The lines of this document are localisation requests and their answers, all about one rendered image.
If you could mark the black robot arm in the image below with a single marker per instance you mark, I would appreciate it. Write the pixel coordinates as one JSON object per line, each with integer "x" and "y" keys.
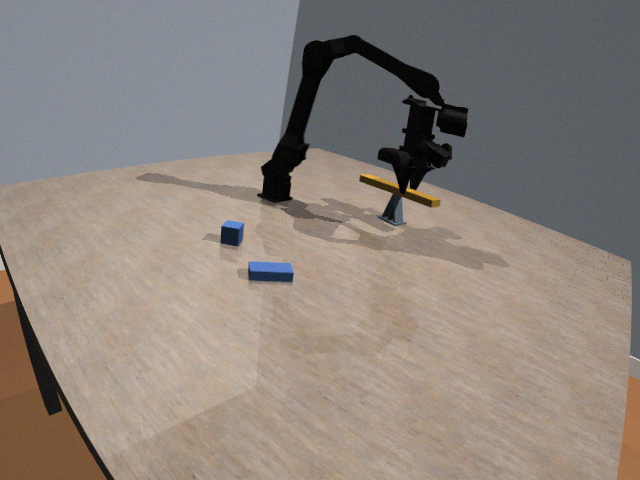
{"x": 317, "y": 58}

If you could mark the blue cube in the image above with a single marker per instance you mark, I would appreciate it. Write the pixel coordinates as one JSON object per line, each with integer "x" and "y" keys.
{"x": 232, "y": 233}

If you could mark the yellow bar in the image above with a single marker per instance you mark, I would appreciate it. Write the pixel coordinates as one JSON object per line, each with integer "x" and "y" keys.
{"x": 394, "y": 188}

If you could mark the blue rectangular bar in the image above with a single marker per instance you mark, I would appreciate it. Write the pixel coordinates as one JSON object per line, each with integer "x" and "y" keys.
{"x": 270, "y": 271}

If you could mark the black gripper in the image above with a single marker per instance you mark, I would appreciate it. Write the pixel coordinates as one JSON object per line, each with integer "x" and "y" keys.
{"x": 405, "y": 165}

